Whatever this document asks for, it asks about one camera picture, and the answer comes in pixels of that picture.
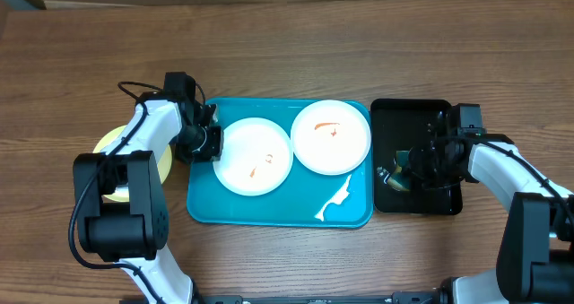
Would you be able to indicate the green yellow sponge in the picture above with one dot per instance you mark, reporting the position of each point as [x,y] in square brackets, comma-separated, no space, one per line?
[400,178]

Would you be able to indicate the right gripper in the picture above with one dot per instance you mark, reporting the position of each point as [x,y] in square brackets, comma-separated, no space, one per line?
[417,172]

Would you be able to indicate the teal plastic tray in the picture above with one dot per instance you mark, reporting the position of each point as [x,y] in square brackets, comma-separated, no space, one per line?
[304,199]

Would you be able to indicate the yellow-green plate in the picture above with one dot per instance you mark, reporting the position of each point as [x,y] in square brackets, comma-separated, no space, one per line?
[163,164]

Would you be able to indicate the white plate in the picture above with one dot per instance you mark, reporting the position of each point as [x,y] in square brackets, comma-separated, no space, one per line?
[256,157]
[330,137]

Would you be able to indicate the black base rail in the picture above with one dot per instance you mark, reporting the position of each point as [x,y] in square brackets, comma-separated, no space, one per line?
[399,297]

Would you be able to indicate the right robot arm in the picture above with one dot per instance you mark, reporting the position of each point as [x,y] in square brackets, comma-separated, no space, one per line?
[527,270]

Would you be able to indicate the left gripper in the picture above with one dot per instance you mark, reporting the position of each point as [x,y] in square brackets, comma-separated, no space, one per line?
[212,153]

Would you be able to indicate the black rectangular tray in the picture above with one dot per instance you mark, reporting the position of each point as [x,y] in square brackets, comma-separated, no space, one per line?
[399,125]

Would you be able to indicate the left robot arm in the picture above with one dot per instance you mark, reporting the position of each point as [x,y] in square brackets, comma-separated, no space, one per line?
[120,218]

